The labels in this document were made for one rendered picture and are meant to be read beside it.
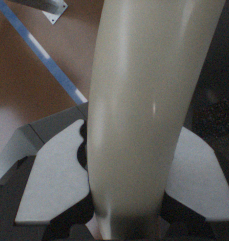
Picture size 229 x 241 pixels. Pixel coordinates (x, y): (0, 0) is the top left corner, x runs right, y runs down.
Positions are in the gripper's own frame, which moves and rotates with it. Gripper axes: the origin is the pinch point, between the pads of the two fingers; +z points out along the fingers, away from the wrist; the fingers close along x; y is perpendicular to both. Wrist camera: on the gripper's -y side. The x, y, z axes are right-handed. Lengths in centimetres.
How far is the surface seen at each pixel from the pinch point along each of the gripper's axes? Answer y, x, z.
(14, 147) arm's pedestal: 35, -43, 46
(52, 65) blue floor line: 21, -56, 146
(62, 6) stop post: -26, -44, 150
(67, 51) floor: 10, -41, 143
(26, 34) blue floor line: -7, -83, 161
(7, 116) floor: 73, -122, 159
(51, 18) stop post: -18, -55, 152
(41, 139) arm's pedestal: 33, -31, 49
